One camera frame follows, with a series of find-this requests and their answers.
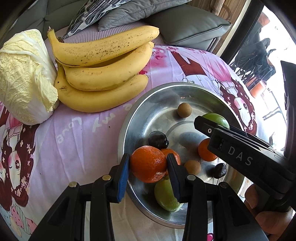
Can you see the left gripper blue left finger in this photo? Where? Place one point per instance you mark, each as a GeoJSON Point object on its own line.
{"type": "Point", "coordinates": [122, 176]}

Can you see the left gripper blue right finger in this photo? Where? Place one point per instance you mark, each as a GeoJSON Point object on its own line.
{"type": "Point", "coordinates": [177, 177]}

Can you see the green jujube fruit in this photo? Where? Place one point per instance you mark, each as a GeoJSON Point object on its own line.
{"type": "Point", "coordinates": [164, 195]}
{"type": "Point", "coordinates": [220, 120]}

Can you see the small tangerine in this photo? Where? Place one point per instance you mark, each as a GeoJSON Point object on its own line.
{"type": "Point", "coordinates": [204, 153]}

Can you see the dark cherry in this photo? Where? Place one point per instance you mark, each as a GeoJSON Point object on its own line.
{"type": "Point", "coordinates": [158, 140]}
{"type": "Point", "coordinates": [217, 171]}

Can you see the person's right hand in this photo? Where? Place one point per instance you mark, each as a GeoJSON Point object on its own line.
{"type": "Point", "coordinates": [273, 223]}

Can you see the large stainless steel bowl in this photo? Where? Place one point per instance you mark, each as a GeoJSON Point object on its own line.
{"type": "Point", "coordinates": [156, 110]}

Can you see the bottom yellow banana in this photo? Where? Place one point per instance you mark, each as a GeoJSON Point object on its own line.
{"type": "Point", "coordinates": [97, 101]}

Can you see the yellow banana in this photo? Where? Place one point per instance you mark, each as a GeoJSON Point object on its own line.
{"type": "Point", "coordinates": [97, 101]}
{"type": "Point", "coordinates": [109, 76]}

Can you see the black stroller outside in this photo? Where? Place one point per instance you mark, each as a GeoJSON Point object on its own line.
{"type": "Point", "coordinates": [251, 61]}

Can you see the middle yellow banana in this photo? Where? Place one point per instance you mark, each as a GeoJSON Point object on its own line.
{"type": "Point", "coordinates": [109, 76]}

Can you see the top spotted banana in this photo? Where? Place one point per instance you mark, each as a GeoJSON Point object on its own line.
{"type": "Point", "coordinates": [98, 51]}

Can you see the napa cabbage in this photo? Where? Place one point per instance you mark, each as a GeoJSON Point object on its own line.
{"type": "Point", "coordinates": [27, 78]}

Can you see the grey leather cushion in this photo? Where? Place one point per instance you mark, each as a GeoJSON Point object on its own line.
{"type": "Point", "coordinates": [190, 27]}

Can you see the grey fabric pillow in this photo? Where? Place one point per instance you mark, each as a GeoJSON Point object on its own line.
{"type": "Point", "coordinates": [133, 11]}

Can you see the black white patterned pillow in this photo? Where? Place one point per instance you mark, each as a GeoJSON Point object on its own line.
{"type": "Point", "coordinates": [90, 13]}

